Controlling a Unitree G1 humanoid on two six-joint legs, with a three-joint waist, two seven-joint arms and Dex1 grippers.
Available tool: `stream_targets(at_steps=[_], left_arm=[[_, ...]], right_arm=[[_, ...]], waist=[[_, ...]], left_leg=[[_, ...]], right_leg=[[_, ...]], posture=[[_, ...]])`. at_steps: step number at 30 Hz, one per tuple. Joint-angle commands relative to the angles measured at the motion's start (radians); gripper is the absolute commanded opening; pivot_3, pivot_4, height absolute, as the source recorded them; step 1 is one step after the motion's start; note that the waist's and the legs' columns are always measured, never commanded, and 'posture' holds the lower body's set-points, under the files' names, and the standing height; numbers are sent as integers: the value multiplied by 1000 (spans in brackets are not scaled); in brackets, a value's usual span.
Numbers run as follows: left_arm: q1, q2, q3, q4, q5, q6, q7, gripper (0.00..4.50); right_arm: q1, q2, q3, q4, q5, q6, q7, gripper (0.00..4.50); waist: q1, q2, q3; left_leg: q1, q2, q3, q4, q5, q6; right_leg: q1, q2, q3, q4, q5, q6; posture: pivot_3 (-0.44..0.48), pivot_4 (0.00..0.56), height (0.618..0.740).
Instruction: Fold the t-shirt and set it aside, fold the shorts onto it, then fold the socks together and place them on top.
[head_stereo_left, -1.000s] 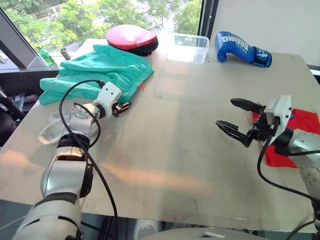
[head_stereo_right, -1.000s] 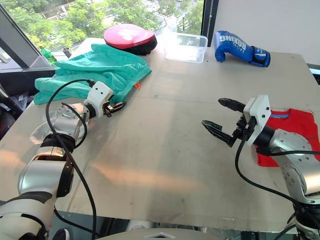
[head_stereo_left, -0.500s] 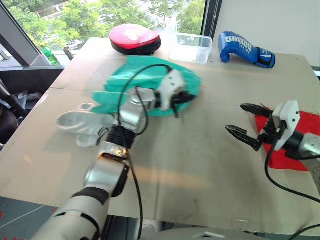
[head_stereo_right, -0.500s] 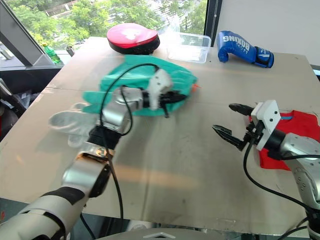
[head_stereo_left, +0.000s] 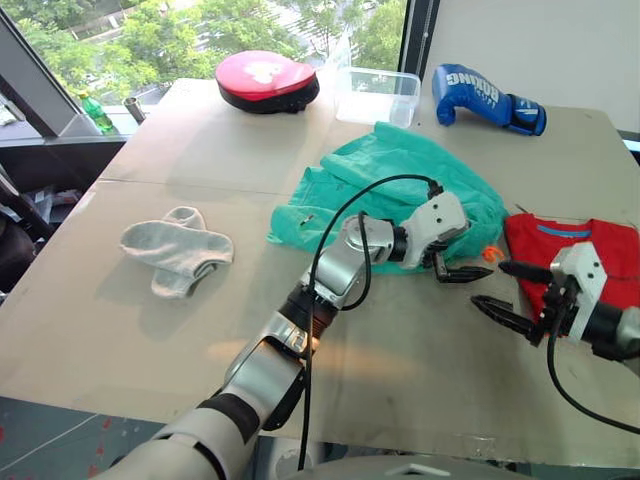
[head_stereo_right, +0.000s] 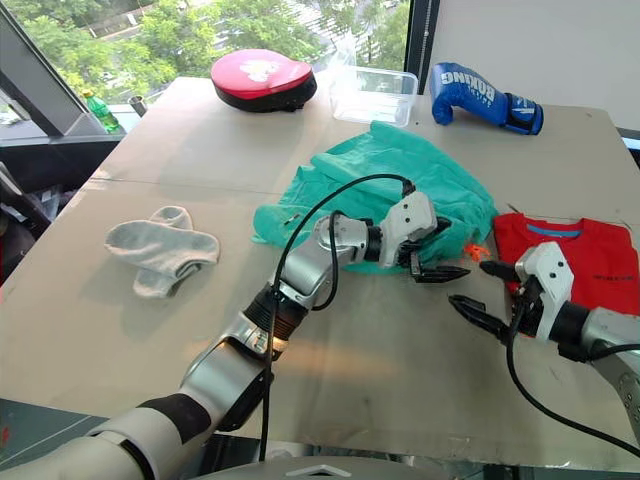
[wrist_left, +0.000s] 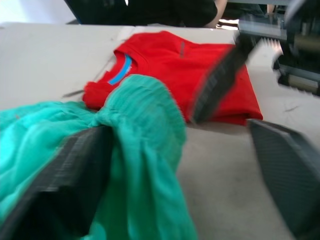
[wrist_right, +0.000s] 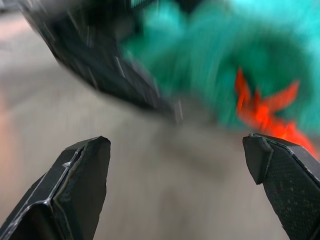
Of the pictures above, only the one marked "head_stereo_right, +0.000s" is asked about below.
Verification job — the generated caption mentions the clear plastic container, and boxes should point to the clear plastic container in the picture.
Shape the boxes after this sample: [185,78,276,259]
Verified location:
[328,64,420,128]

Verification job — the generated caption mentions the dark grey window beam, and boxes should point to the dark grey window beam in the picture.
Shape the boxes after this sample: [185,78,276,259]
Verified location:
[0,7,97,140]

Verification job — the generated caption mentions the black window frame post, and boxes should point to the black window frame post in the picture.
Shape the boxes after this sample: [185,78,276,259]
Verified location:
[403,0,442,95]

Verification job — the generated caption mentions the red t-shirt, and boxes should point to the red t-shirt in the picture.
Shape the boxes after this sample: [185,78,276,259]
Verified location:
[492,212,640,318]

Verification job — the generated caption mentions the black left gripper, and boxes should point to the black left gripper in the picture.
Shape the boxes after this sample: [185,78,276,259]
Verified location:
[397,216,472,286]

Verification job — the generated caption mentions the green plastic bottle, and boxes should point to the green plastic bottle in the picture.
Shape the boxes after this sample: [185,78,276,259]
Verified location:
[80,88,123,136]

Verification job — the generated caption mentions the green shorts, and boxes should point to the green shorts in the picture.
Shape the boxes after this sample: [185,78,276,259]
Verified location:
[250,119,500,277]

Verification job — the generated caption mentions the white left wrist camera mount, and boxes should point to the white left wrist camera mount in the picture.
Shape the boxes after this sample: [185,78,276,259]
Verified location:
[378,191,440,270]

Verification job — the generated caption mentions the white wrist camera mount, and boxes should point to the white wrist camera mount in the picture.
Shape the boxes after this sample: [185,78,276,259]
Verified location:
[378,191,440,270]
[513,240,575,342]

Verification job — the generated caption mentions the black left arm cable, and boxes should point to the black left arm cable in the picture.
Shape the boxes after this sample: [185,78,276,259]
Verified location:
[257,172,417,462]

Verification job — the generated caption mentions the red boxing focus pad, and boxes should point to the red boxing focus pad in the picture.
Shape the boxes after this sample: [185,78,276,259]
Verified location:
[209,47,319,114]

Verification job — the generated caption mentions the grey ankle sock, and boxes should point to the grey ankle sock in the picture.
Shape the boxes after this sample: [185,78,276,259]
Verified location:
[132,204,208,300]
[104,219,222,280]

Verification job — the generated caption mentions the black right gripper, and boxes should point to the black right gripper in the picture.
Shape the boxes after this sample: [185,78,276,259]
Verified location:
[447,259,546,347]

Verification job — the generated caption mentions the blue boxing glove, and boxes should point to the blue boxing glove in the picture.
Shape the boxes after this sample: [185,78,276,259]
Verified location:
[430,61,545,137]

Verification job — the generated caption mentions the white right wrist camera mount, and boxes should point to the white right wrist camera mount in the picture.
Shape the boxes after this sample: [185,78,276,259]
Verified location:
[513,240,575,342]

